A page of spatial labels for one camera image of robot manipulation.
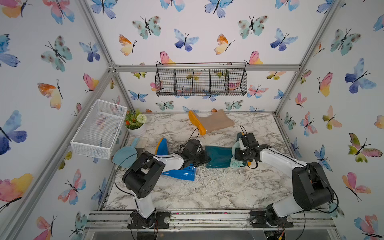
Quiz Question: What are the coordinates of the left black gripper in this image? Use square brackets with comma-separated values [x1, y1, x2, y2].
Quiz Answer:
[189, 150, 212, 166]

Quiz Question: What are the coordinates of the blue rubber boot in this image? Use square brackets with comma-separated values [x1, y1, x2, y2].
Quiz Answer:
[155, 138, 196, 181]

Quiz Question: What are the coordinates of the teal green rubber boot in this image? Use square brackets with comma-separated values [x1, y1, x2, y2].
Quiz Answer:
[205, 133, 247, 169]

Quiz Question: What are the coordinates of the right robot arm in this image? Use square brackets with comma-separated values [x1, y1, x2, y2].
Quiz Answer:
[234, 133, 338, 222]

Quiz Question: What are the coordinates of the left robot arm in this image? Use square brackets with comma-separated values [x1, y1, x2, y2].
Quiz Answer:
[123, 139, 211, 219]

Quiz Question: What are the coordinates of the beige rubber boot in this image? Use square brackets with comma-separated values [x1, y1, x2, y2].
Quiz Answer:
[188, 110, 235, 136]

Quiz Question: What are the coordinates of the potted plant white pot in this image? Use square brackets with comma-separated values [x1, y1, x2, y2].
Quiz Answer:
[125, 110, 147, 137]

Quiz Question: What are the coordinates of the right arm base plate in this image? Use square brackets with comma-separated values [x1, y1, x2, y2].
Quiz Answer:
[249, 210, 294, 228]

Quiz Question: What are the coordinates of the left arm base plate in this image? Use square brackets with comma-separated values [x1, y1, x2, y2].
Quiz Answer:
[128, 211, 171, 230]

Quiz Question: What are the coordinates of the black wire wall basket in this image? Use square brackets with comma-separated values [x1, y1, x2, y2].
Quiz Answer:
[151, 63, 248, 97]

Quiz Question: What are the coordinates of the aluminium front rail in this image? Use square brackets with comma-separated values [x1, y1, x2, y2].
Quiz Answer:
[85, 209, 336, 232]

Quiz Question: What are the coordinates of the white mesh wall basket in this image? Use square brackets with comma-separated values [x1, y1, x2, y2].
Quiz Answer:
[71, 99, 127, 159]

